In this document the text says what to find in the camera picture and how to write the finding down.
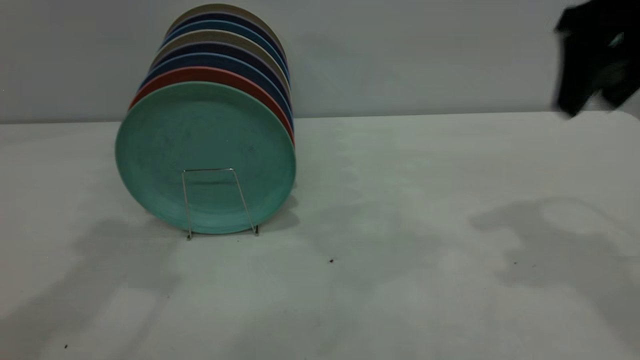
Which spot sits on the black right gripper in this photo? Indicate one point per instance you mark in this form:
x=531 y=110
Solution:
x=595 y=40

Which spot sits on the green round plate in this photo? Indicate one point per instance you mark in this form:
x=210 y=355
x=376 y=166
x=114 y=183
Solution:
x=205 y=150

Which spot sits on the teal blue round plate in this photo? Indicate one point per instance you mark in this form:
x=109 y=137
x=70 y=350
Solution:
x=225 y=25

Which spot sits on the dark purple round plate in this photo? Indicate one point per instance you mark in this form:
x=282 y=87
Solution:
x=220 y=48

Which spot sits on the beige round plate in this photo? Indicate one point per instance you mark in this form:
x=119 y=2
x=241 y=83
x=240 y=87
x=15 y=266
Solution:
x=220 y=7
x=220 y=36

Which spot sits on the pink round plate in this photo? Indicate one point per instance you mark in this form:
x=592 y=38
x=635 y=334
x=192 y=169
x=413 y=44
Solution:
x=215 y=73

